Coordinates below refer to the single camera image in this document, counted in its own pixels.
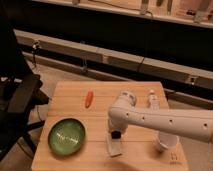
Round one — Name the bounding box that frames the white cup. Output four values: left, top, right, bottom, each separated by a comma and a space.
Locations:
154, 131, 179, 152

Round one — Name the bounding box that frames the small white bottle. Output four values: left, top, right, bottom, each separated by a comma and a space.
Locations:
148, 90, 160, 109

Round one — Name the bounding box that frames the orange carrot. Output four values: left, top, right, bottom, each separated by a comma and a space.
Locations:
85, 90, 94, 108

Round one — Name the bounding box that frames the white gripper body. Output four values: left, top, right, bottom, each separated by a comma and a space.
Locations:
108, 118, 126, 134

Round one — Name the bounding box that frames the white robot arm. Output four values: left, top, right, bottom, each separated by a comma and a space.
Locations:
108, 91, 213, 144

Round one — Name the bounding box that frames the green glass bowl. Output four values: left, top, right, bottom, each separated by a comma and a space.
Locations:
48, 118, 86, 156

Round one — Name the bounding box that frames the black chair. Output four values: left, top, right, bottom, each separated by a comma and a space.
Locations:
0, 26, 49, 161

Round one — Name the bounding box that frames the black eraser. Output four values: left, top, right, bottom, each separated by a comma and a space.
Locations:
111, 131, 121, 139

